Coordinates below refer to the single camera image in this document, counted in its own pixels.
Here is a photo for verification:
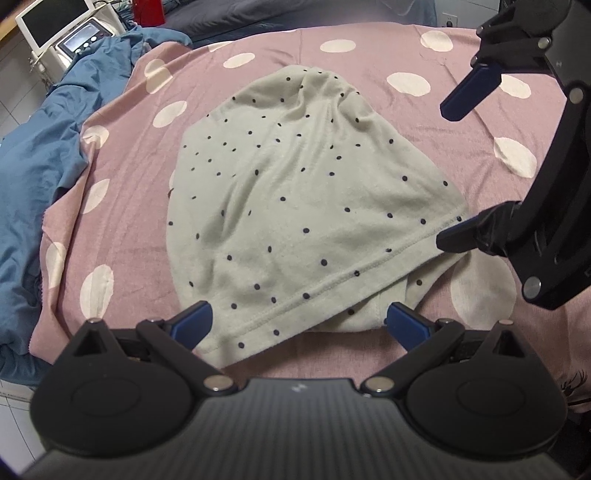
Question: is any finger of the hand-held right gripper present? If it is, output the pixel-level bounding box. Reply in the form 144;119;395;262
440;0;574;122
436;202;533;258

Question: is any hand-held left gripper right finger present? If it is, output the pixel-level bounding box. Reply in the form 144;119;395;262
360;302;532;398

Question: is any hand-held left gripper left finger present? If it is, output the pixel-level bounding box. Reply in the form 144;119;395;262
69;301;236;398

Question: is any white polka dot garment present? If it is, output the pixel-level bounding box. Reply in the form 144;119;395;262
166;65;472;368

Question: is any pink dotted blanket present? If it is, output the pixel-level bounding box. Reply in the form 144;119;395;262
28;21;591;416

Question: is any massage bed with dark cover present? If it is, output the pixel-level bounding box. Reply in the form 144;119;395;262
164;0;437;47

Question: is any blue duvet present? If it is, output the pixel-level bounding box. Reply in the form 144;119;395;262
0;25;192;384

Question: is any white beauty machine with screen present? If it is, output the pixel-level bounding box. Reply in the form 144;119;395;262
16;0;129;71

